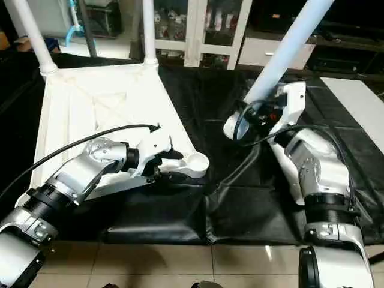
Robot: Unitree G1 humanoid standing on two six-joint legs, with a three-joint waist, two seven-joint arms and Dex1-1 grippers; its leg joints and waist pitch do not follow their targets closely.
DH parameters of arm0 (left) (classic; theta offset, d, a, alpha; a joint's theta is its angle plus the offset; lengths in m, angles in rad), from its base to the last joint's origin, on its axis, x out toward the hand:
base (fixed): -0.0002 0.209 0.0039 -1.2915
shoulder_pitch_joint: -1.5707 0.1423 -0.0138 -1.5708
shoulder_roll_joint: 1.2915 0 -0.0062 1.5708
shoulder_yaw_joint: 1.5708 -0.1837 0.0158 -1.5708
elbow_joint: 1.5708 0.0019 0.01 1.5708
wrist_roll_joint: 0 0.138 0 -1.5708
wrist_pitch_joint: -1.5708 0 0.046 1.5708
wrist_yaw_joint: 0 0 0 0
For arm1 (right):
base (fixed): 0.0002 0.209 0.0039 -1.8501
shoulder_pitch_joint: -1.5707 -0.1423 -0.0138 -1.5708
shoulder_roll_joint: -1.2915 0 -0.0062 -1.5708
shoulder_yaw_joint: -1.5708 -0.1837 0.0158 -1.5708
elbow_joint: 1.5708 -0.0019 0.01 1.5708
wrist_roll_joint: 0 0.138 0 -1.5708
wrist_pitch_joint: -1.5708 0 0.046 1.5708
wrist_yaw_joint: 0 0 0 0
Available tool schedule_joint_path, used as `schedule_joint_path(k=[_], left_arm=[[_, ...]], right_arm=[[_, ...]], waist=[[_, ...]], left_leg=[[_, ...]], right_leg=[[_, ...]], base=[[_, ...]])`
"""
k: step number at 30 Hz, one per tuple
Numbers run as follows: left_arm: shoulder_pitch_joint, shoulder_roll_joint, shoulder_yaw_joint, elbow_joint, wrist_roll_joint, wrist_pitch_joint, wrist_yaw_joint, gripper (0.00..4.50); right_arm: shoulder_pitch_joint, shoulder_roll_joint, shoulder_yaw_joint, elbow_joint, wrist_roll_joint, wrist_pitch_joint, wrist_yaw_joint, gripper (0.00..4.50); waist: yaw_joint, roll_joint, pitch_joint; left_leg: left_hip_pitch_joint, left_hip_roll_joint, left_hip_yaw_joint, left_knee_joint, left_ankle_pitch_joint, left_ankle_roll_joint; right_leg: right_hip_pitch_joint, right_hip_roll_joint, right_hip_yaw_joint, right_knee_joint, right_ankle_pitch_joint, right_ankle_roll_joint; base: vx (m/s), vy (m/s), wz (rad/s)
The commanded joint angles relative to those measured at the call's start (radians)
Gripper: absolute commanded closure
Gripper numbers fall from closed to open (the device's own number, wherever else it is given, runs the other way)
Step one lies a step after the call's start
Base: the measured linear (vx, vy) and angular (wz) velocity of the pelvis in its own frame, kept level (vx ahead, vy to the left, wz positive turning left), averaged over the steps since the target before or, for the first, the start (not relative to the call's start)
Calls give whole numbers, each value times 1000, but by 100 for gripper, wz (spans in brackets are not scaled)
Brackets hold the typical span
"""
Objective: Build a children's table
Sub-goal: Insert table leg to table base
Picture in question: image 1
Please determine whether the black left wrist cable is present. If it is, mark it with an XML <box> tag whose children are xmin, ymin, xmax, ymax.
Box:
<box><xmin>0</xmin><ymin>124</ymin><xmax>161</xmax><ymax>202</ymax></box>

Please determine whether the white flat board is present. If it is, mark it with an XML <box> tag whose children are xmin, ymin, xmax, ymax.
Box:
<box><xmin>321</xmin><ymin>77</ymin><xmax>384</xmax><ymax>154</ymax></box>

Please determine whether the black metal pole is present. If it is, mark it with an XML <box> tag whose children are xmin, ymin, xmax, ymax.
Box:
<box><xmin>79</xmin><ymin>0</ymin><xmax>98</xmax><ymax>58</ymax></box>

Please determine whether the white plastic table leg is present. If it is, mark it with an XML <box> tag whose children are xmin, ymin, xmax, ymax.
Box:
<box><xmin>142</xmin><ymin>0</ymin><xmax>160</xmax><ymax>67</ymax></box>
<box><xmin>5</xmin><ymin>0</ymin><xmax>59</xmax><ymax>76</ymax></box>
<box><xmin>223</xmin><ymin>0</ymin><xmax>335</xmax><ymax>142</ymax></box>

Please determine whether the white glass-door cabinet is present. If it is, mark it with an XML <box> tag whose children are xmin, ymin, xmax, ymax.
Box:
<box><xmin>147</xmin><ymin>0</ymin><xmax>253</xmax><ymax>70</ymax></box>

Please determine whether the white drawer unit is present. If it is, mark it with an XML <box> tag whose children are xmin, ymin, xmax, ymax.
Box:
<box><xmin>238</xmin><ymin>37</ymin><xmax>316</xmax><ymax>70</ymax></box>

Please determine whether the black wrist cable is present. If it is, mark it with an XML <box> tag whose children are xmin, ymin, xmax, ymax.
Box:
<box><xmin>210</xmin><ymin>99</ymin><xmax>361</xmax><ymax>205</ymax></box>
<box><xmin>0</xmin><ymin>124</ymin><xmax>161</xmax><ymax>202</ymax></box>

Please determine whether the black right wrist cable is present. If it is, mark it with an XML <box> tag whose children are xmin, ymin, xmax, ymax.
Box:
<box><xmin>210</xmin><ymin>99</ymin><xmax>361</xmax><ymax>205</ymax></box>

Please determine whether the blue plastic tool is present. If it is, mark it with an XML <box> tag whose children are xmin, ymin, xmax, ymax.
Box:
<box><xmin>63</xmin><ymin>0</ymin><xmax>86</xmax><ymax>44</ymax></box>

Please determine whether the white plastic table top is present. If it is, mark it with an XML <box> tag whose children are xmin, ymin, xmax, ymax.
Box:
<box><xmin>15</xmin><ymin>60</ymin><xmax>211</xmax><ymax>211</ymax></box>

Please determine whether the brown cardboard box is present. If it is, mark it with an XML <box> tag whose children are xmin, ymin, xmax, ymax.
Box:
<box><xmin>15</xmin><ymin>35</ymin><xmax>61</xmax><ymax>55</ymax></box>

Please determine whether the black work mat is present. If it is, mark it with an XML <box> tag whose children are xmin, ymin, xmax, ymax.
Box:
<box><xmin>0</xmin><ymin>51</ymin><xmax>384</xmax><ymax>245</ymax></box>

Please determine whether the black stand leg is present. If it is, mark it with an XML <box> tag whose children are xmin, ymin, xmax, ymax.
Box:
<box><xmin>367</xmin><ymin>251</ymin><xmax>384</xmax><ymax>266</ymax></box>

